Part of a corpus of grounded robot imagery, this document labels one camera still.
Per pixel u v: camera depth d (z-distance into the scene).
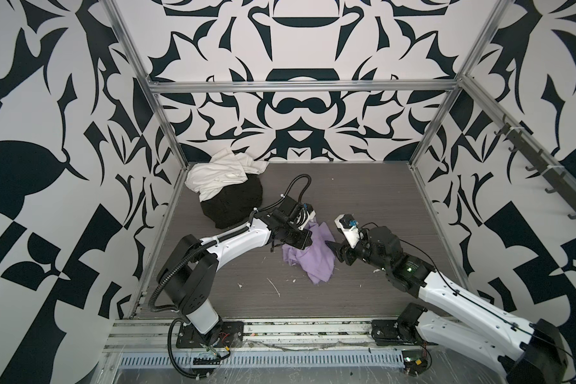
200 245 0.47
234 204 1.02
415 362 0.71
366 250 0.64
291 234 0.72
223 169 1.05
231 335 0.74
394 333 0.74
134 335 0.76
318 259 0.81
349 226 0.64
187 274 0.46
